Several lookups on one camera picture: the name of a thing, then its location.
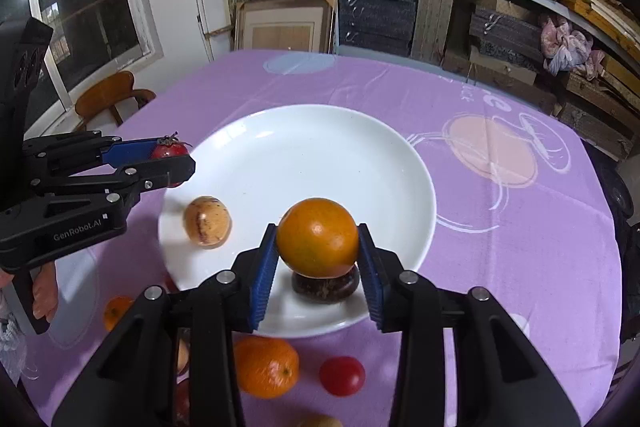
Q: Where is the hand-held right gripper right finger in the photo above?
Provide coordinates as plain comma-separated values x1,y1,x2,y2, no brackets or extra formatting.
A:
356,223,583,427

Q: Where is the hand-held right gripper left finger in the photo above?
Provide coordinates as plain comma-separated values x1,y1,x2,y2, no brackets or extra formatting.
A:
50,223,280,427

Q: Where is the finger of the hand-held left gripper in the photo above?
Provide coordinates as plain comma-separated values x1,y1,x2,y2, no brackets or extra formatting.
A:
31,153,196,208
22,131,162,174

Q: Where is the small red tomato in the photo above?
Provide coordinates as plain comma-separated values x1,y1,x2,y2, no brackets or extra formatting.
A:
150,133,193,188

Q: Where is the dark brown passion fruit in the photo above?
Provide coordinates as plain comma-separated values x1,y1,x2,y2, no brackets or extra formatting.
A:
291,266,361,304

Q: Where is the tan speckled passion fruit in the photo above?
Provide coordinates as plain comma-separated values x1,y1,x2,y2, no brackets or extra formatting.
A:
183,196,233,249

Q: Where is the smooth yellow-orange orange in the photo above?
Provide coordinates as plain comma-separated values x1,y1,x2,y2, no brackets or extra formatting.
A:
276,198,360,279

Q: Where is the dimpled orange mandarin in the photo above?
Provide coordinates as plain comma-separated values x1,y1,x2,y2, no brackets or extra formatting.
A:
234,337,301,399

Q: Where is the small orange mandarin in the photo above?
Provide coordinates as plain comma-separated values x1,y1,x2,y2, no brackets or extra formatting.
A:
103,297,136,333

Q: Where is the white round plate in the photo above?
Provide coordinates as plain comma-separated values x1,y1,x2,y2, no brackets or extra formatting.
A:
158,105,437,339

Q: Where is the person's left hand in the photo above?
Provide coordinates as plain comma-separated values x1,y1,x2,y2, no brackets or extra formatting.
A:
30,263,60,324

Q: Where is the wooden chair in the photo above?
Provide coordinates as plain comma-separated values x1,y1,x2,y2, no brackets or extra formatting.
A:
75,72,157,130

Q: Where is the purple printed tablecloth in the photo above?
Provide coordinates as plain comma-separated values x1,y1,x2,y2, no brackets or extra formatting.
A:
20,49,626,427

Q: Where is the dark object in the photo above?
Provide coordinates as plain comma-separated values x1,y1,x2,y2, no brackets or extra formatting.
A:
582,142,640,268

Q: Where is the grey wood-grain box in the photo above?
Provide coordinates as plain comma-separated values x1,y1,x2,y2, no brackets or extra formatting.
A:
411,0,456,64

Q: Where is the stack of dark navy boxes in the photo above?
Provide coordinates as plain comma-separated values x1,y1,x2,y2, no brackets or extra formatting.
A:
337,0,419,58

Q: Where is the pile of brown gift boxes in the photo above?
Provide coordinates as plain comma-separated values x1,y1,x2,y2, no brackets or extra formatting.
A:
442,0,640,160

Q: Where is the pink plastic bag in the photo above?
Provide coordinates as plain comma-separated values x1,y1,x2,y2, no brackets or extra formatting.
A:
539,16,606,80

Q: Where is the cardboard picture frame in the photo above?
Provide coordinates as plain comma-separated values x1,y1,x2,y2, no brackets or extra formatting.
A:
234,0,338,54

